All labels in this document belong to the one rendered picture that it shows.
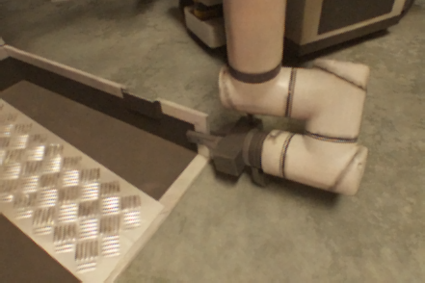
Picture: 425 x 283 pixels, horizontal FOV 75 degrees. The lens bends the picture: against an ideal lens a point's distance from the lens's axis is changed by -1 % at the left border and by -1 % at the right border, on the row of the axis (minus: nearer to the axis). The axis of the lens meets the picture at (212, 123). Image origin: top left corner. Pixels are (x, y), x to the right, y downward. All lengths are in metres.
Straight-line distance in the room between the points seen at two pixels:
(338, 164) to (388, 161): 0.28
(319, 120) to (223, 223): 0.27
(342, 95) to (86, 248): 0.51
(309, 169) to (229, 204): 0.19
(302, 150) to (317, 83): 0.12
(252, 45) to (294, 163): 0.22
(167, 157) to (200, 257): 0.25
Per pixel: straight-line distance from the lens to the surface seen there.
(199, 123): 0.60
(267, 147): 0.52
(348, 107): 0.48
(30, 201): 0.68
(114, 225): 0.60
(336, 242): 0.59
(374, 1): 1.14
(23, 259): 0.66
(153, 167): 0.68
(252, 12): 0.39
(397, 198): 0.69
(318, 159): 0.49
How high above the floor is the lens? 0.51
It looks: 41 degrees down
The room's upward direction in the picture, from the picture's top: 6 degrees counter-clockwise
